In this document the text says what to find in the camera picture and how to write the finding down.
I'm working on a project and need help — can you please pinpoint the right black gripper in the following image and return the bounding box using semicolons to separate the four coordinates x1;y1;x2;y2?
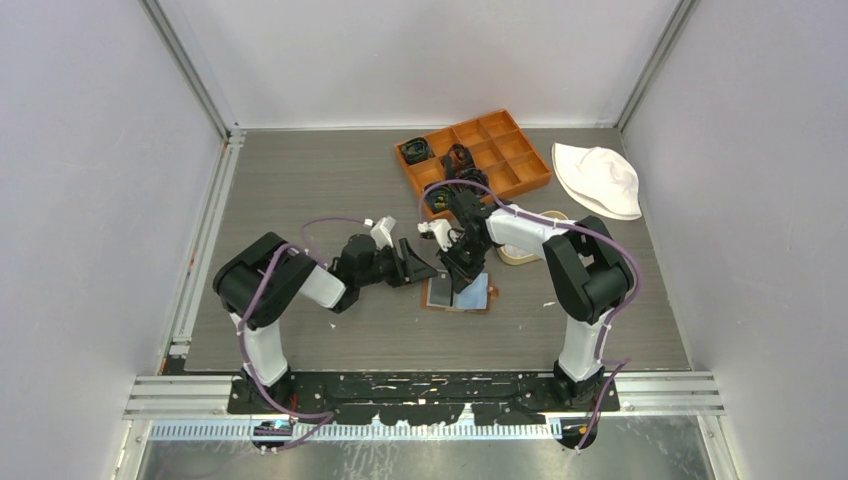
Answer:
436;236;491;294

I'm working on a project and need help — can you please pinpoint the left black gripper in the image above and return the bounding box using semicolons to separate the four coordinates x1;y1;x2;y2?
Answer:
357;239;437;288

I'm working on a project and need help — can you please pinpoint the brown leather card holder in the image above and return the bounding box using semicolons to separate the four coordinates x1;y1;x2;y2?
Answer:
421;270;499;314

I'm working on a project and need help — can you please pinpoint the beige oval card tray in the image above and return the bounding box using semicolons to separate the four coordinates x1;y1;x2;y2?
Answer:
497;210;568;266

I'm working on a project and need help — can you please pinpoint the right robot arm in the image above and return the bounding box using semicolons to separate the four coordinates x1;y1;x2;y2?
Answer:
417;191;636;411

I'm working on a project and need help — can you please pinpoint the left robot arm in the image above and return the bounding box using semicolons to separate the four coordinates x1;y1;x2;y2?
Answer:
212;232;437;413

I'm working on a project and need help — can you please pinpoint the rolled dark belt bottom-left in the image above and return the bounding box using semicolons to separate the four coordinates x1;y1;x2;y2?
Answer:
423;182;459;215

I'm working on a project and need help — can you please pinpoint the rolled dark belt centre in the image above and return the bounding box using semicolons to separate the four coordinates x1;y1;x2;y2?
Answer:
442;144;489;198

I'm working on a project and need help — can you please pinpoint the rolled dark belt top-left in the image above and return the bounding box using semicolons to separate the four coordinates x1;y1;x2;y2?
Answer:
399;137;434;166

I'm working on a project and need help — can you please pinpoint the orange wooden divider tray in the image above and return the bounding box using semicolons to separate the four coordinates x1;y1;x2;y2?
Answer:
393;109;552;220

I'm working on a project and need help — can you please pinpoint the white bucket hat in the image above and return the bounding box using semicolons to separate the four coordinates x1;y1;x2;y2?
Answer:
551;143;642;221

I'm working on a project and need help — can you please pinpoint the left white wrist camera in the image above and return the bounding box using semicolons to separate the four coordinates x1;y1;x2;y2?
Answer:
363;216;396;250

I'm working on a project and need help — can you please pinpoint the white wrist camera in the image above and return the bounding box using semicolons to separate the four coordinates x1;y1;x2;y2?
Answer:
363;216;396;250
417;219;454;252

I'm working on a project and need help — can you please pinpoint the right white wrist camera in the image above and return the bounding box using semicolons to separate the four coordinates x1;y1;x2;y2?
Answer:
417;219;454;252

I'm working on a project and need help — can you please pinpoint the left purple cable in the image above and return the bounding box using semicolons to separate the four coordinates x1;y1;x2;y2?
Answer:
236;217;372;453

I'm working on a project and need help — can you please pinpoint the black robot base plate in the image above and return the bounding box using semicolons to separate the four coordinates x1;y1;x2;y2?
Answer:
227;371;620;450

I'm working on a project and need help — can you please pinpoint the aluminium frame rail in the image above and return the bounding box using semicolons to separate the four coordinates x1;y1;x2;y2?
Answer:
124;371;725;424

